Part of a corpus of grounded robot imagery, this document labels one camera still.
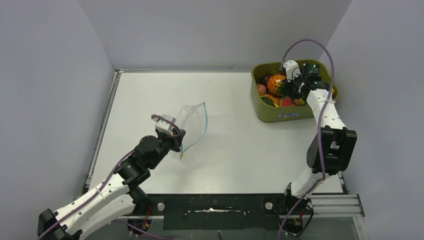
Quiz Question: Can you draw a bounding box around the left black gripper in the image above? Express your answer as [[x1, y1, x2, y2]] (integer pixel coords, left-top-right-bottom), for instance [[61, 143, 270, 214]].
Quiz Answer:
[[148, 127, 186, 170]]

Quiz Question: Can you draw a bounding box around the clear zip top bag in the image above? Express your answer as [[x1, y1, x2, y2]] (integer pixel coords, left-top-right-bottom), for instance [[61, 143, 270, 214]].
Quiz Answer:
[[176, 102, 208, 160]]

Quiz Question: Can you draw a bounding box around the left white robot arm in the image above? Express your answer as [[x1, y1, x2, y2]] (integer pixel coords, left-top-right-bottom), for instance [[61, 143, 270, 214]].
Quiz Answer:
[[37, 130, 186, 240]]

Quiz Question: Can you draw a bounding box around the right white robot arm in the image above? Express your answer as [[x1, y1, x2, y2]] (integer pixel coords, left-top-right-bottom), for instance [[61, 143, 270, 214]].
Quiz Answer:
[[281, 60, 358, 214]]

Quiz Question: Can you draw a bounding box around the toy pineapple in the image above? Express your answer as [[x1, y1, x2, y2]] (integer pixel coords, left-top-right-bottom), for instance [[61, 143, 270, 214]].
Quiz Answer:
[[266, 74, 287, 97]]

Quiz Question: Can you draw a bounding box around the purple toy onion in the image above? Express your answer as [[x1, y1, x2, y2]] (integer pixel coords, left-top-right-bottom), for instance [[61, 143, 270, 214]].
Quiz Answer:
[[260, 74, 272, 86]]

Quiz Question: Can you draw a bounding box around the toy peach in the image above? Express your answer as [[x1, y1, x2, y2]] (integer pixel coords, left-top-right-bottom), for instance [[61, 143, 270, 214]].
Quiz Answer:
[[257, 84, 267, 96]]

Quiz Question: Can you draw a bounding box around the olive green plastic bin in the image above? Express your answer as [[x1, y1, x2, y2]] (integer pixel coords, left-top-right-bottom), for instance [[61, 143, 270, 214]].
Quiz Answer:
[[250, 59, 338, 123]]

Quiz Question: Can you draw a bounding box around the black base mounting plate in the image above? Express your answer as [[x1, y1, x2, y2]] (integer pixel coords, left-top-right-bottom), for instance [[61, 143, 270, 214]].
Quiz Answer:
[[115, 193, 314, 231]]

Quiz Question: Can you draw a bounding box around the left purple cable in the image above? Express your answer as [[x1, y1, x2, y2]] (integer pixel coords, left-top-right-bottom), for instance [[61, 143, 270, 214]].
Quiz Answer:
[[38, 114, 183, 240]]

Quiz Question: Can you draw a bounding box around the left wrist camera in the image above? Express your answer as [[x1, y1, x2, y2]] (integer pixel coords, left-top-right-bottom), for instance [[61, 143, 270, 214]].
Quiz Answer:
[[152, 114, 176, 136]]

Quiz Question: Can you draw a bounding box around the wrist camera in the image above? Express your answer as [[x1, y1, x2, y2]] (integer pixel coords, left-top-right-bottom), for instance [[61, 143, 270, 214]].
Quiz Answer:
[[282, 60, 302, 82], [152, 114, 176, 136]]

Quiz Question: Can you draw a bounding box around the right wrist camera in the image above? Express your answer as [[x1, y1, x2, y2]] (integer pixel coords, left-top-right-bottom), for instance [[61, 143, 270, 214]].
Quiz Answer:
[[282, 60, 302, 82]]

